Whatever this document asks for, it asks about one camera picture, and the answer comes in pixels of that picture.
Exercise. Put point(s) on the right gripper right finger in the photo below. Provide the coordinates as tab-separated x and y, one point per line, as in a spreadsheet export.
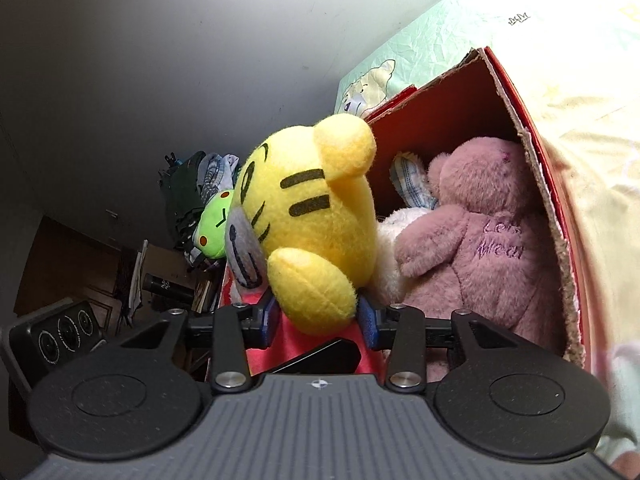
399	329

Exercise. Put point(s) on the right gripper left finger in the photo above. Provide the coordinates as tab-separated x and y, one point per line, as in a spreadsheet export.
237	328

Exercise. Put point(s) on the pink teddy bear plush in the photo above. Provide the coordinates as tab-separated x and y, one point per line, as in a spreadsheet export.
487	247

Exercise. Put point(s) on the yellow tiger plush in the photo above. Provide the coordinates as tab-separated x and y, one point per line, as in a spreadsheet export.
302	221

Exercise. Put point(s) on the green frog plush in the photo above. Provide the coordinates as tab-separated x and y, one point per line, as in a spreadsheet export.
208	236

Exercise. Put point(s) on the pile of folded clothes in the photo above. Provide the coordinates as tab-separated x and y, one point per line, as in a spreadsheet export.
187	186

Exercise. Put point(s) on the red cardboard box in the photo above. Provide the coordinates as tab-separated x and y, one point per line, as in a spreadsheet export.
467	102

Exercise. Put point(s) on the baby print bed sheet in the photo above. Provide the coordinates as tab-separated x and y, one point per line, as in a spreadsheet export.
575	64

